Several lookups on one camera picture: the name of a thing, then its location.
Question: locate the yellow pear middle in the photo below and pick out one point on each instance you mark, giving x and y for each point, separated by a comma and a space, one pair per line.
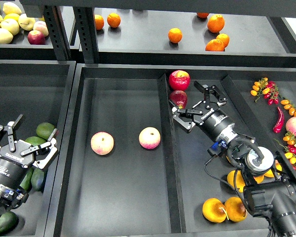
259, 179

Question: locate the cherry tomato bunch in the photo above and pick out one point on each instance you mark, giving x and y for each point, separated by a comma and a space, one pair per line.
266, 89
288, 145

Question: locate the orange behind front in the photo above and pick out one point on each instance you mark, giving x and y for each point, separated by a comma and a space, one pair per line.
224, 38

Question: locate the avocado left tray middle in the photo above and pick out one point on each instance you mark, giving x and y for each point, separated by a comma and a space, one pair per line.
26, 182

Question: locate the dark red apple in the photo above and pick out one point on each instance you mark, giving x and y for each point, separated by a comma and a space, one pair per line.
178, 98

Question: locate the black centre tray divider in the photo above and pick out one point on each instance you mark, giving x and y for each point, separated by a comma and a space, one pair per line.
174, 189

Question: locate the orange centre shelf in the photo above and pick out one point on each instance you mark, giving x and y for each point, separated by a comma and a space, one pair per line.
175, 35

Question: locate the yellow pear left lower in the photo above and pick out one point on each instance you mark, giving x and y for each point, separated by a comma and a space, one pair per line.
234, 178

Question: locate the pink apple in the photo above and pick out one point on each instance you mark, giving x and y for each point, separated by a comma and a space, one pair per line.
102, 143
149, 138

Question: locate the yellow pear with stem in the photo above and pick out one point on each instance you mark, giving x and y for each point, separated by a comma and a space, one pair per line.
214, 210

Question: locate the pale yellow apple middle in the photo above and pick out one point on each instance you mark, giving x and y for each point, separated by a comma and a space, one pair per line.
11, 25

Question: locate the avocado bottom left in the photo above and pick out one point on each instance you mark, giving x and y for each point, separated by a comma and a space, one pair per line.
8, 221

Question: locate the pale yellow pear front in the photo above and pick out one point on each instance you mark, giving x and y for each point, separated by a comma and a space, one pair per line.
6, 36

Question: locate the orange front right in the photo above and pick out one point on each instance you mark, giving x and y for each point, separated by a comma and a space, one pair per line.
215, 45

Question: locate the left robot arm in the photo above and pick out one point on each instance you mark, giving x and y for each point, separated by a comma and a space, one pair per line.
17, 198

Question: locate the black centre tray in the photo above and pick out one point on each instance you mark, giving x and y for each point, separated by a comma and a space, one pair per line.
124, 193

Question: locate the dark green avocado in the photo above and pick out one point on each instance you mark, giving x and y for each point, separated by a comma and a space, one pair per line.
38, 179

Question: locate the bright red apple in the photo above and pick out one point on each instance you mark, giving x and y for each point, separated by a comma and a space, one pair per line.
179, 80

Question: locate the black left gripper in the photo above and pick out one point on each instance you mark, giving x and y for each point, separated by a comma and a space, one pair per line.
17, 156

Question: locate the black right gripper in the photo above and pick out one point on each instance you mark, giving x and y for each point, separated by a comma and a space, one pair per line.
217, 125

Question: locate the red apple on shelf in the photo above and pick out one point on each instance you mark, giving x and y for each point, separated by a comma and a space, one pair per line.
36, 37

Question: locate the black left tray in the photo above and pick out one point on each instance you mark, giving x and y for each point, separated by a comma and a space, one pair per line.
40, 91

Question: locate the black tray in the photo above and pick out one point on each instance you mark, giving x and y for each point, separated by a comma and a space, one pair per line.
40, 91
124, 193

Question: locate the cherry tomato bunch upper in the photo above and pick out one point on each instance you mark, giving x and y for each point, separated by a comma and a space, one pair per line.
266, 89

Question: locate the cherry tomato bunch lower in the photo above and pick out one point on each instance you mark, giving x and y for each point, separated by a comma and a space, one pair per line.
288, 145

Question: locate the orange under shelf edge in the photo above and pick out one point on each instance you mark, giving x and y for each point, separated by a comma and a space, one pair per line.
202, 15

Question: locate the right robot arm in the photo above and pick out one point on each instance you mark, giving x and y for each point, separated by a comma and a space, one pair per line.
264, 181

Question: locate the red chili pepper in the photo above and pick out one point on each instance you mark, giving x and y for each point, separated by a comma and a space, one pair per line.
280, 121

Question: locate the pink apple left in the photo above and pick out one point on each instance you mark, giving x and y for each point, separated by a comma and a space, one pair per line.
102, 143

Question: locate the green avocado under gripper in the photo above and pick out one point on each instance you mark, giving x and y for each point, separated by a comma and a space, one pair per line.
35, 141

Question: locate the yellow pear lower right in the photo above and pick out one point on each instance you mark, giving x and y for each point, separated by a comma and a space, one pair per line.
235, 209

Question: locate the light green avocado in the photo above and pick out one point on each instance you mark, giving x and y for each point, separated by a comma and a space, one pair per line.
44, 130

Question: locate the pink apple centre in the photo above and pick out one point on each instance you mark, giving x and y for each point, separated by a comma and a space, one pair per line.
149, 138

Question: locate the large orange upper right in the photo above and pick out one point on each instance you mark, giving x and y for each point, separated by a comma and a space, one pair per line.
216, 23

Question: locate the black shelf post left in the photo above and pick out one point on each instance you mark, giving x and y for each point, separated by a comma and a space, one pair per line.
57, 32

